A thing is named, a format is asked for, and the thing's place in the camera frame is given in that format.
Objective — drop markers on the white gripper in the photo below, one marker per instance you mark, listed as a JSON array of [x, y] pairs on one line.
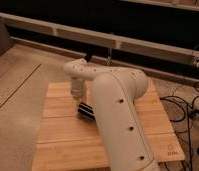
[[78, 92]]

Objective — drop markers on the black white striped eraser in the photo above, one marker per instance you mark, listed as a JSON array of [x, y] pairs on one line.
[[86, 111]]

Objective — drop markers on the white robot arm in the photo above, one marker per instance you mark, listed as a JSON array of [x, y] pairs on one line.
[[112, 92]]

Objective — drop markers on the wooden board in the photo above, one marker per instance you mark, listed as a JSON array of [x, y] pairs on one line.
[[69, 143]]

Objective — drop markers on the black bracket on rail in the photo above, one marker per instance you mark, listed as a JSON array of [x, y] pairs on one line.
[[88, 56]]

